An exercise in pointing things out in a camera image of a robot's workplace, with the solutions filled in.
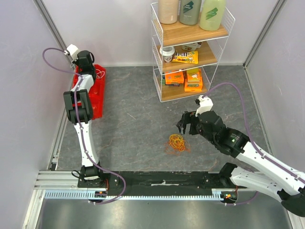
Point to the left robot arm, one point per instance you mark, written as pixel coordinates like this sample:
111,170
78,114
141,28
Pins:
80,113

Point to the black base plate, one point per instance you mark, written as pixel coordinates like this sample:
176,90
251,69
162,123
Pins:
163,182

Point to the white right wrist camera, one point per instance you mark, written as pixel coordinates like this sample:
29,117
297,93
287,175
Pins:
205,104

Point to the light green bottle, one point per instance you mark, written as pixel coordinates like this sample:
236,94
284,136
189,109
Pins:
212,13

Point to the white wire shelf rack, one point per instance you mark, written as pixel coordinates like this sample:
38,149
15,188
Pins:
176,35

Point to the coffee cup with lid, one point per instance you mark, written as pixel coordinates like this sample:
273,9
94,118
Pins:
167,53

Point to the red storage bin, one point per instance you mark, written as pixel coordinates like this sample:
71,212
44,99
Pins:
96,93

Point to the orange snack box right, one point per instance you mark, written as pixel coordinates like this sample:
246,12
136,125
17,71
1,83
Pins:
193,80

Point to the grey green bottle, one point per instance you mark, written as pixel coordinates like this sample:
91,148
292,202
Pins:
189,11

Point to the slotted cable duct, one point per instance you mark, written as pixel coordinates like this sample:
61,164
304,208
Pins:
96,195

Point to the beige bottle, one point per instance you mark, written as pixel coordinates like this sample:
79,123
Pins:
168,11

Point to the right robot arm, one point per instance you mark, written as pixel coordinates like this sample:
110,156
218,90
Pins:
276,179

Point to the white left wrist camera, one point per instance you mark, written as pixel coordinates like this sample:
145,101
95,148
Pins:
72,51

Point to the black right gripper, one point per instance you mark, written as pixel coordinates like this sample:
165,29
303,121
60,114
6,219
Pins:
191,122

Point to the orange snack box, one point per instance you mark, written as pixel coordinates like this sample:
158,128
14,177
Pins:
193,80
174,78

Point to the orange snack box left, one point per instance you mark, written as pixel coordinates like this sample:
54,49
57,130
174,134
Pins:
174,78

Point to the yellow candy bag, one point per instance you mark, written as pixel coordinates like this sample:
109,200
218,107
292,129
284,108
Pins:
186,57

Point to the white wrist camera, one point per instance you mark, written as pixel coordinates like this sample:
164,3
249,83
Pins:
205,104
72,51

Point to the white brown snack pack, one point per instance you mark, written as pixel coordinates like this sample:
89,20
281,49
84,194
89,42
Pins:
191,46

